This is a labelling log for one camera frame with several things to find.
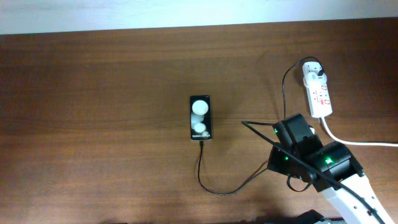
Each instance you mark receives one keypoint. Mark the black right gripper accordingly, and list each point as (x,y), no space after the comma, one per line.
(274,162)

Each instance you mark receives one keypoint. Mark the black Galaxy smartphone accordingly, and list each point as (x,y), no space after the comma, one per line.
(200,118)

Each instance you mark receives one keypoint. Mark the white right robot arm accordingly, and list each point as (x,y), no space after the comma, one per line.
(332,169)

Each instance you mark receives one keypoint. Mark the white charger adapter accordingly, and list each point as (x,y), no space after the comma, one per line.
(313,74)

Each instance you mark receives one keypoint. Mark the white power strip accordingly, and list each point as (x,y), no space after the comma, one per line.
(319,101)

